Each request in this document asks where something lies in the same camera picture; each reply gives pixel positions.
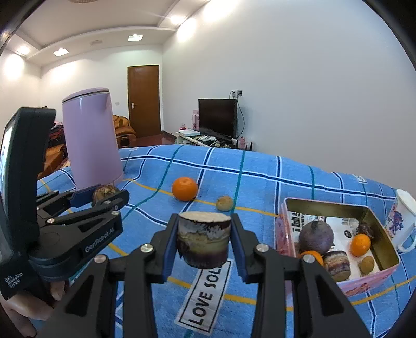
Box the brown walnut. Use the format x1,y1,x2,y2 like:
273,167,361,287
92,184,120,207

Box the blue plaid blanket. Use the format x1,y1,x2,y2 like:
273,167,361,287
36,145,416,338

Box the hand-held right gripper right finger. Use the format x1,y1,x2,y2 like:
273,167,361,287
231,214,371,338

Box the pink tin box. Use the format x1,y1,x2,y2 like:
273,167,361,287
275,197,401,298

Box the small orange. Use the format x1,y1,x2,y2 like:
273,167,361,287
350,233,372,257

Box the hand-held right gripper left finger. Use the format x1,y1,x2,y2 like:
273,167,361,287
37,213,180,338

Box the white television stand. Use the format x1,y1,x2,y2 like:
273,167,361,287
175,129,253,152

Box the white floral mug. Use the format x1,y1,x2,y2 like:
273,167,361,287
383,189,416,253

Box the large orange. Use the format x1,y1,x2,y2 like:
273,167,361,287
298,250,325,265

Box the brown wooden door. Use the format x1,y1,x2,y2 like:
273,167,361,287
127,64,162,138

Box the brown wooden sofa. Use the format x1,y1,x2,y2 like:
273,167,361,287
37,143,69,180

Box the person's left hand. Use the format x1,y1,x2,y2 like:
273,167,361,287
0,280,71,338

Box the round orange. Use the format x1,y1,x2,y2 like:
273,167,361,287
172,177,199,202

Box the brown kiwi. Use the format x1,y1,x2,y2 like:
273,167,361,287
359,255,375,274
216,195,234,211

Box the black television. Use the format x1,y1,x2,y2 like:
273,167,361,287
198,98,239,139

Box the purple electric kettle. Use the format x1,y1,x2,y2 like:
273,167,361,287
62,87,124,191

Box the purple mangosteen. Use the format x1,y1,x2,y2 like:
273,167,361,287
298,218,335,256

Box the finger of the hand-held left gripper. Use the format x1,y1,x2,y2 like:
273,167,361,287
36,187,102,217
38,190,131,228

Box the dark dried fruit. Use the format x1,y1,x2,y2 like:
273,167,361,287
356,221,376,239

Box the brown leather armchair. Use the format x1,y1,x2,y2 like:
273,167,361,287
112,114,137,149

